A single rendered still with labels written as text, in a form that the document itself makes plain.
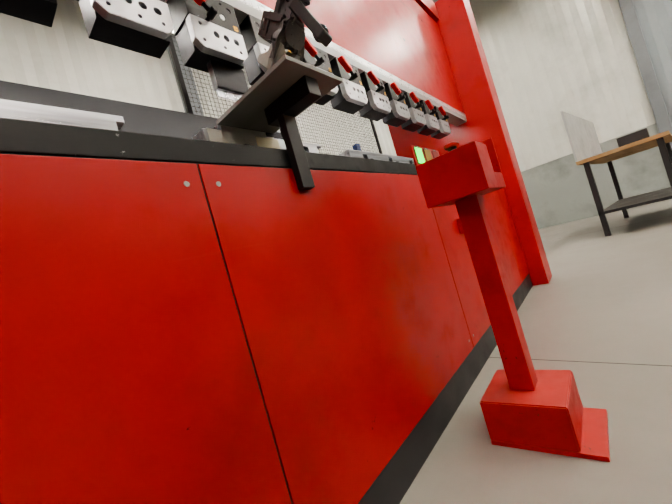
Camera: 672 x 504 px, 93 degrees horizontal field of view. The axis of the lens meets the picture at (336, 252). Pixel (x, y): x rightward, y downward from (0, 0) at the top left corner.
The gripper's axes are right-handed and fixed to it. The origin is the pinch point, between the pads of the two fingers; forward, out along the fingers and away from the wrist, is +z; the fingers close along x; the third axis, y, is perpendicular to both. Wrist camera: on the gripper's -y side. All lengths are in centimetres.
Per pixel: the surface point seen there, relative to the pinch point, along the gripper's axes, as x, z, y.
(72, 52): -169, 8, 502
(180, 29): 9.3, -4.6, 26.8
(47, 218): 49, 29, -13
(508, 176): -208, -12, -48
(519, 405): -21, 53, -82
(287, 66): 11.9, -1.9, -11.1
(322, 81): 0.9, -2.9, -12.3
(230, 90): 1.4, 4.8, 14.5
